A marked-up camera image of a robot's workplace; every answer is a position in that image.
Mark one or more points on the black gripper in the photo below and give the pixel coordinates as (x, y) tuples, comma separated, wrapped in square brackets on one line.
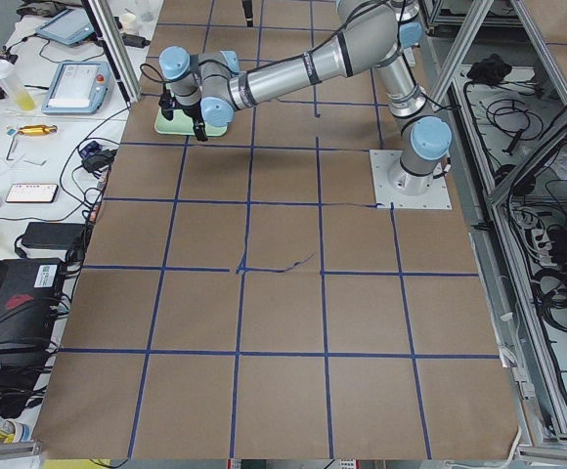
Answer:
[(194, 110)]

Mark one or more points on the light green tray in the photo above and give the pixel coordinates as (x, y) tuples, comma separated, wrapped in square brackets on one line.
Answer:
[(181, 124)]

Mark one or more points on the blue teach pendant front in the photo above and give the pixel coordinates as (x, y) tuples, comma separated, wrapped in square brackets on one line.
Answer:
[(77, 88)]

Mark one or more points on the blue teach pendant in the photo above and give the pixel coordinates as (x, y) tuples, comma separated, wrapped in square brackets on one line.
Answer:
[(69, 27), (77, 88)]

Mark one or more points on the white paper cup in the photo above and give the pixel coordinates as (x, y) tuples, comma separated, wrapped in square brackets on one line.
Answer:
[(129, 23)]

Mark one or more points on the blue teach pendant rear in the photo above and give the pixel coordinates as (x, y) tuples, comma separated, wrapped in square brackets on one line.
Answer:
[(69, 27)]

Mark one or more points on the gold metal cylinder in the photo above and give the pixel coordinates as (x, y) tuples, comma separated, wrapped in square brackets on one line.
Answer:
[(37, 130)]

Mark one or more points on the black smartphone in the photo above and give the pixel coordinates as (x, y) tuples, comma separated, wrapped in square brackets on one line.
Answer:
[(32, 193)]

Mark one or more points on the black power adapter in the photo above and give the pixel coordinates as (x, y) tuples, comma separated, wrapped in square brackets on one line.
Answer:
[(45, 235)]

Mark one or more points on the clear bottle yellow liquid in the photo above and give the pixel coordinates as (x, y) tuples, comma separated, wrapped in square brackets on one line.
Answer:
[(13, 87)]

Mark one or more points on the aluminium frame post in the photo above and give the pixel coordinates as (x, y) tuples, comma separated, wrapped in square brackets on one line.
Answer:
[(104, 24)]

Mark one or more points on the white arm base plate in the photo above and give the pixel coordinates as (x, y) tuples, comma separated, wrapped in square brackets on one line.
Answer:
[(394, 188)]

